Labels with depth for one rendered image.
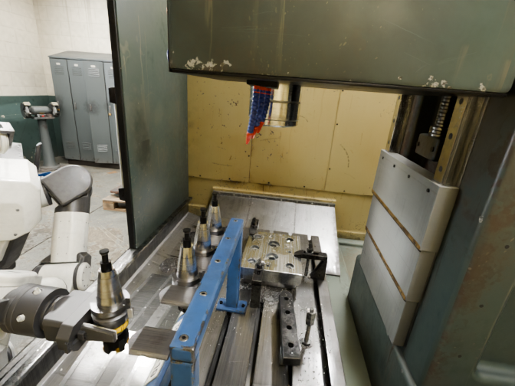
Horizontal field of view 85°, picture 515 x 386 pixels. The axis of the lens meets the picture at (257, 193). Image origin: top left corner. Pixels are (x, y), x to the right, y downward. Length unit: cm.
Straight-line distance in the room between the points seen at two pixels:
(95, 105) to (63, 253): 495
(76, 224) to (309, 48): 78
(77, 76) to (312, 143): 478
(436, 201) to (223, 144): 149
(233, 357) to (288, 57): 77
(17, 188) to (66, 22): 592
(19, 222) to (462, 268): 109
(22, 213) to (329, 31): 84
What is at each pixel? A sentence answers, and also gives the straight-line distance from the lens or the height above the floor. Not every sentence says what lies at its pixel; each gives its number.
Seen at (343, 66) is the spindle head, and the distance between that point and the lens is 61.
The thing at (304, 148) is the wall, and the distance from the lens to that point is 197.
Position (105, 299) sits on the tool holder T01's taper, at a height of 125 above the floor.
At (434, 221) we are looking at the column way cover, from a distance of 83.
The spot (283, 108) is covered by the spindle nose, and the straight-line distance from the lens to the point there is 85.
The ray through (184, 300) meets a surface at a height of 122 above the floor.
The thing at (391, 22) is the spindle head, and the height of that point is 173.
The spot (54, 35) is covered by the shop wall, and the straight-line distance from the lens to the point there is 688.
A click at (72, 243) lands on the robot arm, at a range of 98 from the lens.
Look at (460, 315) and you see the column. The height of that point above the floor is 114.
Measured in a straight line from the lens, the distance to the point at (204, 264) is 68.
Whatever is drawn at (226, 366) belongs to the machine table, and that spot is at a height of 90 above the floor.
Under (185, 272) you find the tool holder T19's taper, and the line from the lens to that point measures 61.
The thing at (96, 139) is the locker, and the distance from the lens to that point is 590.
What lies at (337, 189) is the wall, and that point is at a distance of 206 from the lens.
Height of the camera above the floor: 160
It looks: 20 degrees down
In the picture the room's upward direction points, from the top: 5 degrees clockwise
